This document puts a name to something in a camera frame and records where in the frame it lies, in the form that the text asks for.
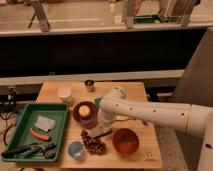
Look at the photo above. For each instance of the green plastic tray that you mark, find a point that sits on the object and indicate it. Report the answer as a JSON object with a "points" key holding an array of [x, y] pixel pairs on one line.
{"points": [[22, 136]]}

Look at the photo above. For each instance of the grey folded cloth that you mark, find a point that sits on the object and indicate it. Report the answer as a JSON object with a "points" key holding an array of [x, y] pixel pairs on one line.
{"points": [[45, 124]]}

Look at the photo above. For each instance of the orange bowl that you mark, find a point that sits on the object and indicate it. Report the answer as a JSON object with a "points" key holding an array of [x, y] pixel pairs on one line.
{"points": [[125, 142]]}

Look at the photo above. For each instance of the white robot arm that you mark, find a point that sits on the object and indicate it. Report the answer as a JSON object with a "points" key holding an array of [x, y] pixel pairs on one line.
{"points": [[193, 119]]}

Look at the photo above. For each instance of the purple grape bunch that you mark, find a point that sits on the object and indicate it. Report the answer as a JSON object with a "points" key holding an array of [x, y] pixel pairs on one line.
{"points": [[93, 145]]}

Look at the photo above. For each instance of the orange carrot toy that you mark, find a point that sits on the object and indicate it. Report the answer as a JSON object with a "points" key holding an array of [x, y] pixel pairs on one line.
{"points": [[40, 136]]}

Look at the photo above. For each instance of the green sponge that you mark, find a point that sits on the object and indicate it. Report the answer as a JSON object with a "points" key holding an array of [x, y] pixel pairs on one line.
{"points": [[97, 102]]}

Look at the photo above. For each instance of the yellow round ball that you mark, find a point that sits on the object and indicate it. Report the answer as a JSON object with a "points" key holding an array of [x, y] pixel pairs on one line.
{"points": [[84, 111]]}

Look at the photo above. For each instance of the small metal cup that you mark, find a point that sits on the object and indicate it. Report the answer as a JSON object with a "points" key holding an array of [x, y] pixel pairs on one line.
{"points": [[89, 84]]}

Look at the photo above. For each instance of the white paper cup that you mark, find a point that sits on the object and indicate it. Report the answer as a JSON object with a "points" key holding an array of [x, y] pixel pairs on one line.
{"points": [[65, 94]]}

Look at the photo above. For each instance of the purple bowl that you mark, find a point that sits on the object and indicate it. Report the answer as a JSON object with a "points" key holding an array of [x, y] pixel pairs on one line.
{"points": [[92, 119]]}

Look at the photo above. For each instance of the black handled tool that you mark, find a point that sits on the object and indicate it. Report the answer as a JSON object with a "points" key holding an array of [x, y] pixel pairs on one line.
{"points": [[47, 150]]}

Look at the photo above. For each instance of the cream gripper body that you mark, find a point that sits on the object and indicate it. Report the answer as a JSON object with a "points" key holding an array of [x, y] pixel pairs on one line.
{"points": [[103, 128]]}

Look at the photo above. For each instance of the grey rectangular eraser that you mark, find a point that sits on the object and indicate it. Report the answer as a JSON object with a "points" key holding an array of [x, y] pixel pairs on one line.
{"points": [[93, 134]]}

